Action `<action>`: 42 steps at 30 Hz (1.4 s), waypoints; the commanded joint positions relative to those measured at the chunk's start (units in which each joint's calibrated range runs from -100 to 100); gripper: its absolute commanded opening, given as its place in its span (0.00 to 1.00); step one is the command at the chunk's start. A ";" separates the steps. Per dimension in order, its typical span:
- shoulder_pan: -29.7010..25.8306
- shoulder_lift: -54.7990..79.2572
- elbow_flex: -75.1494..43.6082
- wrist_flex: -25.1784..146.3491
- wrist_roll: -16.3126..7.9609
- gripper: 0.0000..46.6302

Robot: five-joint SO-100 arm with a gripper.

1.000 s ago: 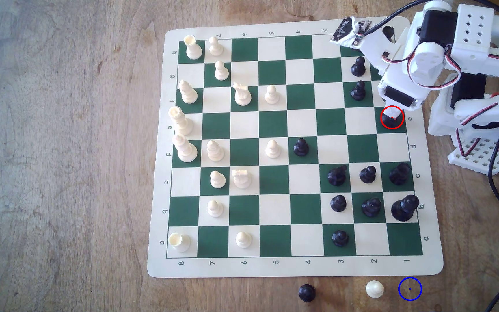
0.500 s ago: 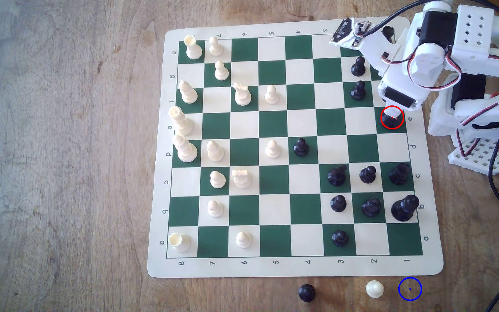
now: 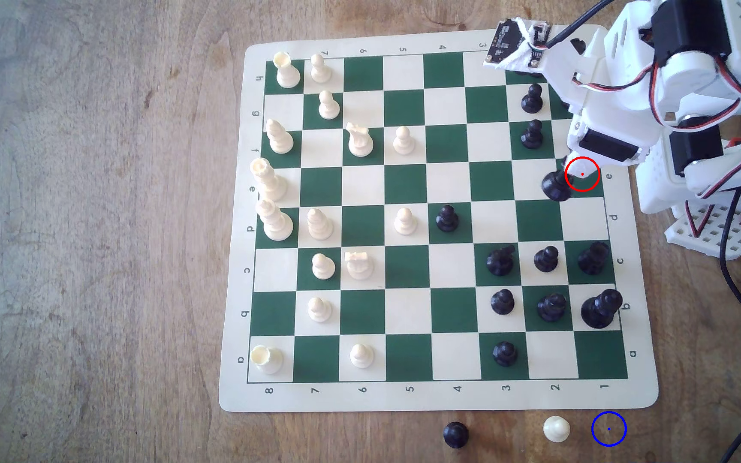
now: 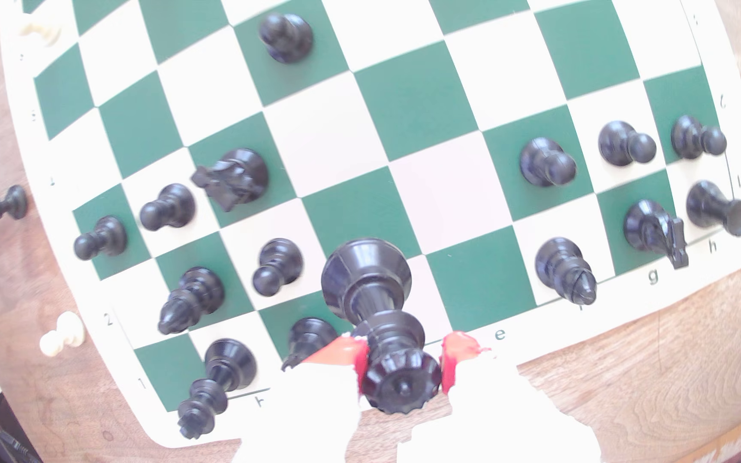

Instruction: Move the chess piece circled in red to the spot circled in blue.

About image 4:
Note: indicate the black chess queen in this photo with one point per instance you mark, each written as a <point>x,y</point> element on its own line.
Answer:
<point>377,308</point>

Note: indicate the black chess bishop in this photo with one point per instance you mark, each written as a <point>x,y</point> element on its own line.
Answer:
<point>190,300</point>
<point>567,271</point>

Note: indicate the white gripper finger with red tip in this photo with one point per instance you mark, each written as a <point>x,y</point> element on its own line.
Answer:
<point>505,418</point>
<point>309,411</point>

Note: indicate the black chess knight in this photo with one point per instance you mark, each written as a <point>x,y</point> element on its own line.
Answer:
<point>235,177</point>
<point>655,231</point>

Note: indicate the black chess king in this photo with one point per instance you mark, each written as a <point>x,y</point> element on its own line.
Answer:
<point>311,335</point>

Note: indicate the black chess rook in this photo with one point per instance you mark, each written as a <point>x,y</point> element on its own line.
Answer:
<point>718,207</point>
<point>216,386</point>

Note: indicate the black chess pawn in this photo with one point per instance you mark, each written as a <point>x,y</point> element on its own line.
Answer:
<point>5,204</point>
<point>166,207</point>
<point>698,137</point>
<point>626,143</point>
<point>277,265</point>
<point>100,238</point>
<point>547,162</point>
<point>285,37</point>

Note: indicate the white chess pawn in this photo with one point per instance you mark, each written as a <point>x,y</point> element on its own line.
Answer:
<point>62,333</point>
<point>39,29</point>

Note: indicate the green and white chess mat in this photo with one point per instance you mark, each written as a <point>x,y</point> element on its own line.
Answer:
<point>415,96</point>

